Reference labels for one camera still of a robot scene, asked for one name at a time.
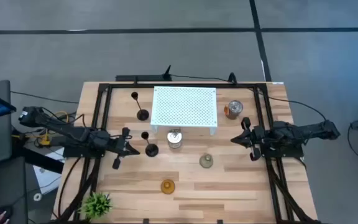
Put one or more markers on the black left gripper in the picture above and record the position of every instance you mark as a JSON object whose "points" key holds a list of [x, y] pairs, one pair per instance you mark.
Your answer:
{"points": [[121, 147]]}

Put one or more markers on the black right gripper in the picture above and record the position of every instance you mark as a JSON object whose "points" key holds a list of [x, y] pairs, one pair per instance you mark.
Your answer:
{"points": [[256, 138]]}

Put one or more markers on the tall black candlestick holder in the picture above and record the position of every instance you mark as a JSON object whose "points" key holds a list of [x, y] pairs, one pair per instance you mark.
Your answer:
{"points": [[143, 115], [151, 150]]}

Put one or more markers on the clear glass candle holder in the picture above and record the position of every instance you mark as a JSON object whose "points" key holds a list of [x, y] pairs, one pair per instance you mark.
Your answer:
{"points": [[174, 140]]}

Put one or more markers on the amber glass candle holder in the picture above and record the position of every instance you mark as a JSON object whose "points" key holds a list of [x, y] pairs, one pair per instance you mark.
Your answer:
{"points": [[167, 186]]}

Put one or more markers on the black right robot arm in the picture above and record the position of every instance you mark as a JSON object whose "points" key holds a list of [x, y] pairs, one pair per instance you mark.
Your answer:
{"points": [[300, 130]]}

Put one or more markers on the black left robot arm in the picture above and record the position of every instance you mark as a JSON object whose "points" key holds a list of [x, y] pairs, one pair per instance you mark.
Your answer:
{"points": [[73, 132]]}

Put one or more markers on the small green artificial plant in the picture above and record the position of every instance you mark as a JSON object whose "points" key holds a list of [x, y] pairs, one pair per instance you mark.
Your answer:
{"points": [[95, 206]]}

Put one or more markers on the white perforated metal shelf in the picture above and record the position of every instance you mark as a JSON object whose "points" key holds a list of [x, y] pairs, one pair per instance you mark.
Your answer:
{"points": [[183, 105]]}

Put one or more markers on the black flat floor bar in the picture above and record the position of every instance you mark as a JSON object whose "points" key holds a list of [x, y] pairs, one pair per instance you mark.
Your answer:
{"points": [[138, 78]]}

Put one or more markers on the white paper sheet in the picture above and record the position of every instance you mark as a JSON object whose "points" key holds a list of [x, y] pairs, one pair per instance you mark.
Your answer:
{"points": [[47, 180]]}

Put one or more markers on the black table leg beam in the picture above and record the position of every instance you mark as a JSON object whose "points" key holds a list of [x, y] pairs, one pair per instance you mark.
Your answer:
{"points": [[39, 159]]}

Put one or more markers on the white tape roll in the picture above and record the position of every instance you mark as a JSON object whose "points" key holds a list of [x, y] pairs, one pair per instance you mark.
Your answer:
{"points": [[35, 197]]}

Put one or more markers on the grey desk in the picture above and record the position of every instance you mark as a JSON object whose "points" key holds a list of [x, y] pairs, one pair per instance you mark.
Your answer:
{"points": [[11, 186]]}

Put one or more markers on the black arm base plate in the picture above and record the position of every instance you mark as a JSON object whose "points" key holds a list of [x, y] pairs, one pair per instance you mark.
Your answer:
{"points": [[281, 152], [79, 153]]}

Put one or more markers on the black aluminium table frame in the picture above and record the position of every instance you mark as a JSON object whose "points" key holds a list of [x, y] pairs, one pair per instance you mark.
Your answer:
{"points": [[182, 85]]}

